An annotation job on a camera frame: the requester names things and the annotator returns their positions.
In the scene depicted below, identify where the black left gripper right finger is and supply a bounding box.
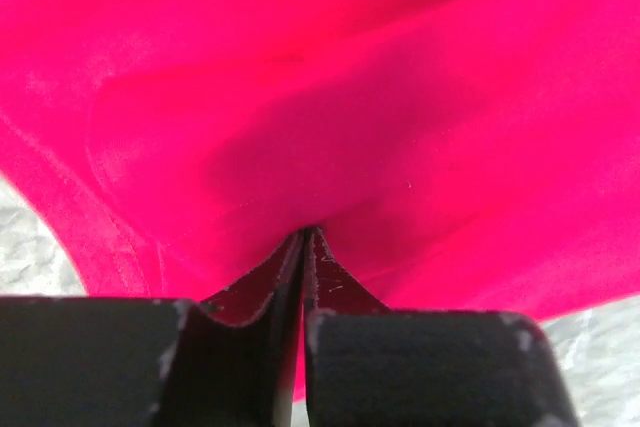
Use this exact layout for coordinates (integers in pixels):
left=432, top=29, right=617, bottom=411
left=304, top=228, right=579, bottom=426

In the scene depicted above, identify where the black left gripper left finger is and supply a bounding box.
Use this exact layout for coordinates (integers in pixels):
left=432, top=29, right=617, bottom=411
left=1, top=233, right=303, bottom=426

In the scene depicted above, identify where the bright red t-shirt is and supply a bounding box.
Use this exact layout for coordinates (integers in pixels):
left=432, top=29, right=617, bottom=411
left=0, top=0, right=640, bottom=403

